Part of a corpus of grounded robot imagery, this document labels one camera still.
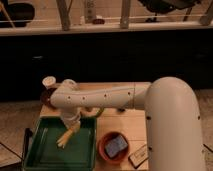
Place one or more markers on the black chair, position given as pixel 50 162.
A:
pixel 20 13

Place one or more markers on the white handled brush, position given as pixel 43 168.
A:
pixel 120 109

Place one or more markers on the green plastic tray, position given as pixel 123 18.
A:
pixel 78 155

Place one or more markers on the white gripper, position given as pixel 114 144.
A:
pixel 71 120

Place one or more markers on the blue sponge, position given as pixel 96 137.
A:
pixel 115 146

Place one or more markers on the wooden block with label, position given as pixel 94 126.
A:
pixel 138 157

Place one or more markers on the orange bowl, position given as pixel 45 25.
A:
pixel 101 148

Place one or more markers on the dark red bowl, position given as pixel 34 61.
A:
pixel 45 97

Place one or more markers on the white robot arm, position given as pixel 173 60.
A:
pixel 174 133

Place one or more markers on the white cup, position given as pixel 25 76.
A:
pixel 49 81

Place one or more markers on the green bean pod toy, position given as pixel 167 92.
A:
pixel 98 113

